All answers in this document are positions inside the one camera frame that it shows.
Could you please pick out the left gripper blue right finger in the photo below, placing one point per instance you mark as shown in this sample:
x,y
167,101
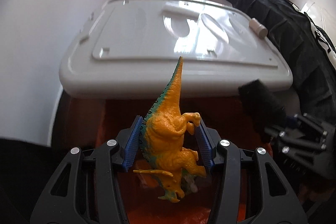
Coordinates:
x,y
205,145

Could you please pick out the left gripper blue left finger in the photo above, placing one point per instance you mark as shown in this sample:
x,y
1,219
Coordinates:
x,y
131,148

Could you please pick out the orange toy dinosaur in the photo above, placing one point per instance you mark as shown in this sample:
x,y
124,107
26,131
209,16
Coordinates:
x,y
161,139

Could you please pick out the beige cylindrical canister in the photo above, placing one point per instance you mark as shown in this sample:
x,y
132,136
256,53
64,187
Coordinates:
x,y
259,29

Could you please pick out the dark grey blanket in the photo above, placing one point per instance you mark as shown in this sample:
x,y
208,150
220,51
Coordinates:
x,y
306,48

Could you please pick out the white plastic storage box lid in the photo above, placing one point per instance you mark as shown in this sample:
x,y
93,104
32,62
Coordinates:
x,y
129,49

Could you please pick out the bed with patterned sheet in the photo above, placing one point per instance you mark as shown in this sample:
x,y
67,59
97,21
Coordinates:
x,y
281,18

